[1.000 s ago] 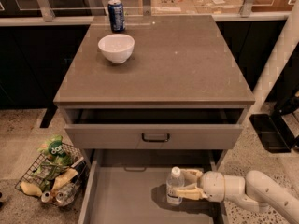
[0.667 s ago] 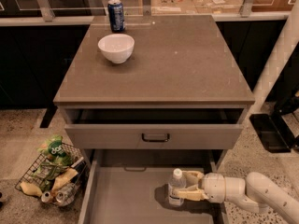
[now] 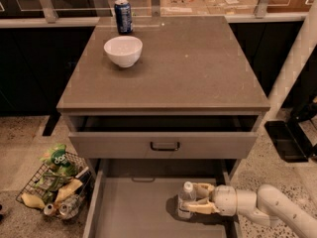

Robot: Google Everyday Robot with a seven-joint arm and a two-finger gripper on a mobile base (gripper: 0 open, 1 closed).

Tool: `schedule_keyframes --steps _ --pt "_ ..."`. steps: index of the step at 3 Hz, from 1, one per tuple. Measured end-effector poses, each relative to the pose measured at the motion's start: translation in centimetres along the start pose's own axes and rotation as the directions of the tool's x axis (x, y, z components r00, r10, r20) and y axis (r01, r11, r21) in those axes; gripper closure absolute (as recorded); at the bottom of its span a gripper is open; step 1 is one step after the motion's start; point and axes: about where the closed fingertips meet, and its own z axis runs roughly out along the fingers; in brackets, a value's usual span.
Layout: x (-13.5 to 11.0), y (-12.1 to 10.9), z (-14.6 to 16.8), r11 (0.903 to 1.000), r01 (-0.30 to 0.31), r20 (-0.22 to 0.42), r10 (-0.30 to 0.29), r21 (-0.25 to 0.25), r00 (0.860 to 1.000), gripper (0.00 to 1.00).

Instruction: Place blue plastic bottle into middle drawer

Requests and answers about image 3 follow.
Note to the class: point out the grey top drawer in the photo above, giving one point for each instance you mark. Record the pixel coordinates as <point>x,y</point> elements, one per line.
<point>165,137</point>

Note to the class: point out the blue soda can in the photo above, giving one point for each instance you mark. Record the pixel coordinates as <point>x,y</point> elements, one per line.
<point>123,15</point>

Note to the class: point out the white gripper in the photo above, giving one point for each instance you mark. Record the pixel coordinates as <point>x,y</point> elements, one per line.
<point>224,197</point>

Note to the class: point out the grey middle drawer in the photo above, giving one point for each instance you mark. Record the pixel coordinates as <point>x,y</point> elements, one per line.
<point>146,208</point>

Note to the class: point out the grey drawer cabinet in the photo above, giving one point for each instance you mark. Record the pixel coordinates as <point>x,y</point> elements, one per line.
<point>188,66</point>

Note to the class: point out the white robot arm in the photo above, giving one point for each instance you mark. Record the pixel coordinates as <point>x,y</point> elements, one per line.
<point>267,206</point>

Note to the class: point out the green snack bag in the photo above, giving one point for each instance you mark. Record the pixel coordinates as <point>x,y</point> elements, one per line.
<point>55,158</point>

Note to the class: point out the silver can in basket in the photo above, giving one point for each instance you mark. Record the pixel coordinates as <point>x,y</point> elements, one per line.
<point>70,207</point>

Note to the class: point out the clear plastic water bottle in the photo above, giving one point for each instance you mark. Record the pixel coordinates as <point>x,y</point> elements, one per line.
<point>187,194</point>

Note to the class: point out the black wire basket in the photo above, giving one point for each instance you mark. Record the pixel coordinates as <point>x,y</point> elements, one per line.
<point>43,187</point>

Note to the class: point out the yellow snack bag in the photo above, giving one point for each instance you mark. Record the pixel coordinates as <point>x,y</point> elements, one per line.
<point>67,190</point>

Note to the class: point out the white ceramic bowl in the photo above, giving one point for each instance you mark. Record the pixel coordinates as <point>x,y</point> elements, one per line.
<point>124,51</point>

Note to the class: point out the grey drawer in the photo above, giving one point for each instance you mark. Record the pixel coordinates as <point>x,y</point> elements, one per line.
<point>165,137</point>
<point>146,208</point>

